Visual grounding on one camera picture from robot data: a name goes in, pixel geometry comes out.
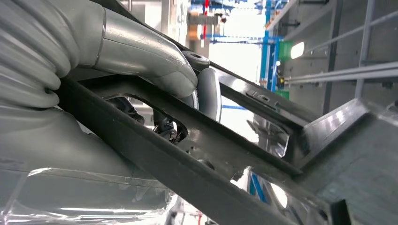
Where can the green plastic crate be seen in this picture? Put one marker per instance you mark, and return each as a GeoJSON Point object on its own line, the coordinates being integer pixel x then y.
{"type": "Point", "coordinates": [284, 51]}

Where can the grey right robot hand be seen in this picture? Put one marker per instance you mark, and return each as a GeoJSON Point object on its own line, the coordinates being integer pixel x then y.
{"type": "Point", "coordinates": [140, 46]}

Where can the blue cart frame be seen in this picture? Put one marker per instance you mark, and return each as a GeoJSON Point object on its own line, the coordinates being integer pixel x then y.
{"type": "Point", "coordinates": [269, 62]}

